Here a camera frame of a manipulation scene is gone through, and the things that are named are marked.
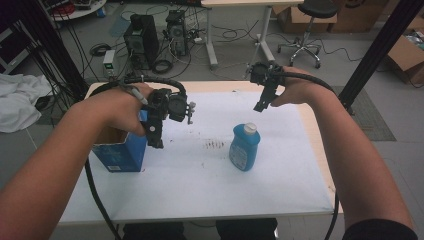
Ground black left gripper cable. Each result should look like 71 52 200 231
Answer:
84 75 188 240

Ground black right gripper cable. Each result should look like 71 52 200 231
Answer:
282 71 341 240

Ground open brown cardboard box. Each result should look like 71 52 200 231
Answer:
385 16 424 85

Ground white power supply unit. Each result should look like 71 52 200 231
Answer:
102 49 117 80

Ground person's black sleeve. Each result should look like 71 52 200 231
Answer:
342 218 420 240

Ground white table mat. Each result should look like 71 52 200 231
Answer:
59 90 335 225

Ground person's dark pants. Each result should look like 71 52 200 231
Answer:
122 217 279 240

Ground large black computer tower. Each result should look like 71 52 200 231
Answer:
122 13 161 71

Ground blue bottle with white cap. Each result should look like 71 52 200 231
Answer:
228 121 262 173

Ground person's right hand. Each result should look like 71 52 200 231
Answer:
270 65 335 108

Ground grey cable plug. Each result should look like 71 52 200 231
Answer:
128 85 150 106

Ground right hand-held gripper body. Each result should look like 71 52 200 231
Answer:
248 61 286 89

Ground small black computer tower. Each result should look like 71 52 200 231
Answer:
165 9 190 58

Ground blue cardboard box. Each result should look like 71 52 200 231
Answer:
91 109 150 174

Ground grey floor mat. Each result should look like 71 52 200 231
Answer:
332 85 398 142

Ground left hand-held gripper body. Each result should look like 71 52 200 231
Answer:
143 87 198 126

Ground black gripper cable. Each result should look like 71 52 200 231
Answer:
84 75 188 240
282 71 341 240

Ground black office stool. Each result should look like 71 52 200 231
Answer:
277 0 340 70

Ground coiled black cable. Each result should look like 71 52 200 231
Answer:
151 58 175 75

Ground closed brown cardboard box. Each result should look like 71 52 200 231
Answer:
275 4 338 35

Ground black metal stand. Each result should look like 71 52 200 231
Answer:
337 0 424 112
14 0 90 101

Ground white-legged desk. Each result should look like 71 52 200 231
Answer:
200 0 305 71

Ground white cloth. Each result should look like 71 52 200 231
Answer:
0 72 53 134

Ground round white table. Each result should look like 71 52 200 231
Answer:
49 0 108 22

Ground person's left hand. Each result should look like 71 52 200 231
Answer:
70 82 156 138

